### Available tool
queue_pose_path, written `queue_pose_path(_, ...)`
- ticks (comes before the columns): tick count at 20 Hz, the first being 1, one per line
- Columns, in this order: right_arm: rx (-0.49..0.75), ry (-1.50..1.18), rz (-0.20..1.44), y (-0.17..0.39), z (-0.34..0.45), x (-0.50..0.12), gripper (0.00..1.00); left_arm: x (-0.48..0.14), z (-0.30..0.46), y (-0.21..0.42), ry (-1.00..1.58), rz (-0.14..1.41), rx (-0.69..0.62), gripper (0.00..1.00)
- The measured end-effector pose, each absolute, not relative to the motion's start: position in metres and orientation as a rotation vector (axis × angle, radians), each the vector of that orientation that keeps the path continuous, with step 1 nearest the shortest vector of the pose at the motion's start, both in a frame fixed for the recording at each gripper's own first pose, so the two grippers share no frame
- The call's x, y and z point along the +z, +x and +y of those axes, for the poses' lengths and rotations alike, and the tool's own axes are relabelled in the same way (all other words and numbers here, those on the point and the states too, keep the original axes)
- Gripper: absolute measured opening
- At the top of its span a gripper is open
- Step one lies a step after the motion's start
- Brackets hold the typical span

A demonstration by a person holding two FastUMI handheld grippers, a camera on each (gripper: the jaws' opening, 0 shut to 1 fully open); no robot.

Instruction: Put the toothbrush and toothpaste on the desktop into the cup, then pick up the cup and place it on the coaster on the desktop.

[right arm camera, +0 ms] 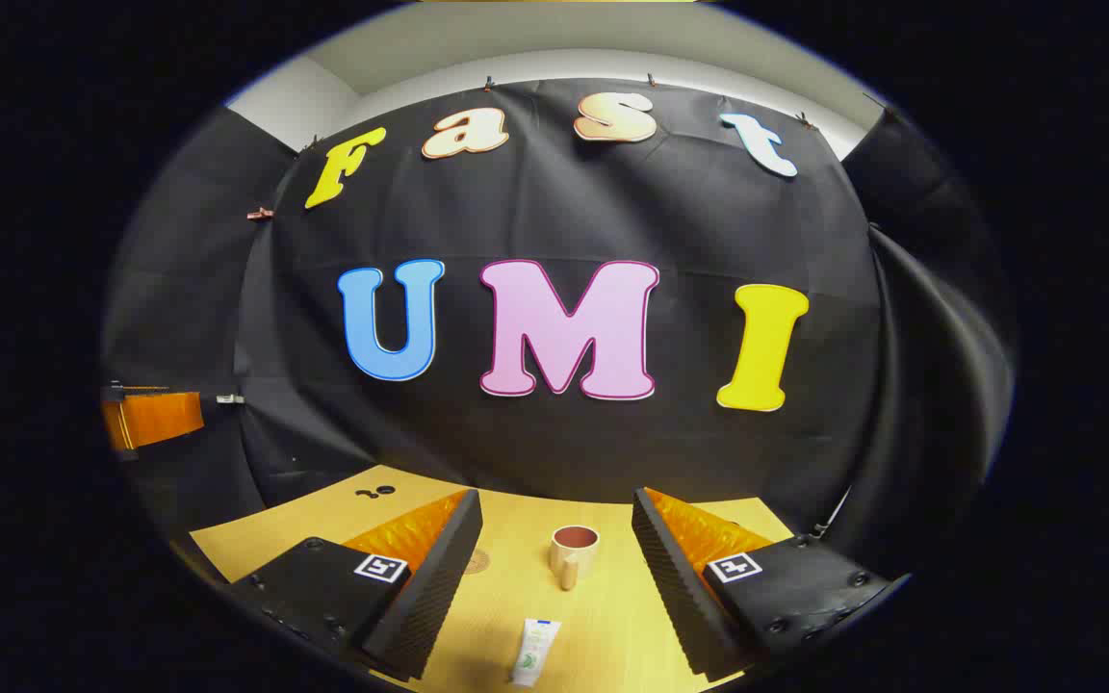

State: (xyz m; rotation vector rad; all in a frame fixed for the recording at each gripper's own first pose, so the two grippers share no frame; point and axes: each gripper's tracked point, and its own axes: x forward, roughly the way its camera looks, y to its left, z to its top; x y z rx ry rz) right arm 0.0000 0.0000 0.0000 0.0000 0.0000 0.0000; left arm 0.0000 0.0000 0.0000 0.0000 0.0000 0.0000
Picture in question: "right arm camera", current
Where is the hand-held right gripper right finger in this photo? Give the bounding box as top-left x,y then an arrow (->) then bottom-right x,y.
630,486 -> 912,682

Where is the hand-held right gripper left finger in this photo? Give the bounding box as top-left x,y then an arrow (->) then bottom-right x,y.
225,487 -> 484,682

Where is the beige cup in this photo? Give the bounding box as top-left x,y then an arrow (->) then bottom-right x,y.
549,525 -> 602,591

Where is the white toothpaste tube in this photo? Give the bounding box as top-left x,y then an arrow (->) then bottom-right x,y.
510,618 -> 563,688

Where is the wooden desktop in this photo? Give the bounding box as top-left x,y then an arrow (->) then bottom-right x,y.
189,465 -> 796,693

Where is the thin white strip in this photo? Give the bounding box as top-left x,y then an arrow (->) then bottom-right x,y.
811,486 -> 852,538

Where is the black backdrop cloth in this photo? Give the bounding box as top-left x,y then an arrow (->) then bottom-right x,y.
100,77 -> 1018,578

